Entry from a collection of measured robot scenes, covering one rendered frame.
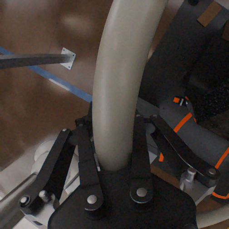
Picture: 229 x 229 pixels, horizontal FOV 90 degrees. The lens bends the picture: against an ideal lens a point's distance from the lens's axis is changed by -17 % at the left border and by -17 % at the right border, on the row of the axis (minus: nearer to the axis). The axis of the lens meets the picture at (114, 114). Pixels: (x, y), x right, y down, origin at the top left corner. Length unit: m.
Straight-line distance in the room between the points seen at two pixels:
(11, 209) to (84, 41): 1.52
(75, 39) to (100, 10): 0.42
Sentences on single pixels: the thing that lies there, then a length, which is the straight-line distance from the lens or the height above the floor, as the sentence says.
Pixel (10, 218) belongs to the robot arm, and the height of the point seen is 1.34.
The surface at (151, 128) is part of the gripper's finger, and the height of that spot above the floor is 1.26.
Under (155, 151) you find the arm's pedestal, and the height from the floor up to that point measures 0.77.
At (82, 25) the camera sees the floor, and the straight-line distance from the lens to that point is 1.67.
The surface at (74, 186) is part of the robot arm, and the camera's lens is 0.62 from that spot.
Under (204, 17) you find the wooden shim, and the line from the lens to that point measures 1.49.
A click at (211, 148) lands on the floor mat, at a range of 1.76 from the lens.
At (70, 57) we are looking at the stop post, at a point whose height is 0.01.
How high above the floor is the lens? 1.40
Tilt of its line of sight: 62 degrees down
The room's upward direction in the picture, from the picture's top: 139 degrees counter-clockwise
